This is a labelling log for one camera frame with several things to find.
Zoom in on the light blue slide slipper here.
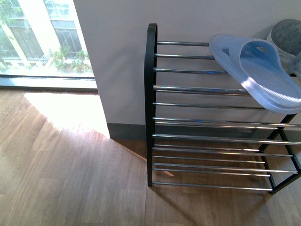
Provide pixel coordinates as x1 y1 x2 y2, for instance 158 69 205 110
209 34 301 114

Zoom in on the grey knit sneaker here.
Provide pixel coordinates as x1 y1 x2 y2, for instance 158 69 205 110
266 19 301 79

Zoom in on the black metal shoe rack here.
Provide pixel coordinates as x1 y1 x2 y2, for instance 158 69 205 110
144 24 301 194

